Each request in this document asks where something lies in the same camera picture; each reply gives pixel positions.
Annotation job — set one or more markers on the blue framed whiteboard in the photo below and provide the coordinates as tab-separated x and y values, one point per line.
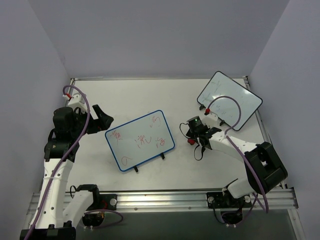
140	140

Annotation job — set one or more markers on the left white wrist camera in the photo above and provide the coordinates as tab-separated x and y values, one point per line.
76	101

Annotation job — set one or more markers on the aluminium mounting rail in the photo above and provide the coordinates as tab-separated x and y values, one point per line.
183	201

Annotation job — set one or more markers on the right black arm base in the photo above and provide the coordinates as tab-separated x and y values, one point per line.
226	209

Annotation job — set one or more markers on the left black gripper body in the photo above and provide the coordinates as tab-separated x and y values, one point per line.
92	122

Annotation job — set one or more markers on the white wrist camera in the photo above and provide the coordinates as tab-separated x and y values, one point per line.
210	119
76	101

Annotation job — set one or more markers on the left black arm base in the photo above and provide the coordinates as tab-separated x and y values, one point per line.
107	202

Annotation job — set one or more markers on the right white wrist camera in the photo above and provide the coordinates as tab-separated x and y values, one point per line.
210	119

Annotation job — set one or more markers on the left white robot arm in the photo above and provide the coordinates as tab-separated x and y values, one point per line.
51	220

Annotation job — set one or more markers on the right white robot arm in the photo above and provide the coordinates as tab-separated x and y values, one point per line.
264	168

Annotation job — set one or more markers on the black framed whiteboard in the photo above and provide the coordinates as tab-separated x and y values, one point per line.
229	100

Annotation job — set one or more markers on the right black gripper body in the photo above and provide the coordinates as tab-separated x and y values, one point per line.
203	136

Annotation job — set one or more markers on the red bone-shaped eraser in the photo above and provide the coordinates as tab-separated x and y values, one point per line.
191	141

